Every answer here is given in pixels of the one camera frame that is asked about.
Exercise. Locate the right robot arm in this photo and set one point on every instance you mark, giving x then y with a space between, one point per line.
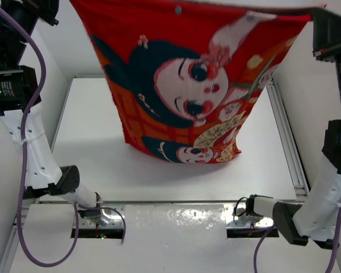
317 218

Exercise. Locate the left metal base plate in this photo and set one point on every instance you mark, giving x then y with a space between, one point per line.
102 219

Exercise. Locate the aluminium frame rail right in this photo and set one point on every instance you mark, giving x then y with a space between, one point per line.
296 169

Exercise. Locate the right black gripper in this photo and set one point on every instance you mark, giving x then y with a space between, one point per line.
325 33

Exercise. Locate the metal base plate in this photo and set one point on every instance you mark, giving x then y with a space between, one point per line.
235 221
102 219

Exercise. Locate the red patterned pillowcase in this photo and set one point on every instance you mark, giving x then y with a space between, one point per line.
185 76

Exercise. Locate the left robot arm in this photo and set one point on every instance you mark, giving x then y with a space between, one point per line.
80 197

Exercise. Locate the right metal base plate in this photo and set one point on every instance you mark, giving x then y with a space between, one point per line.
235 221

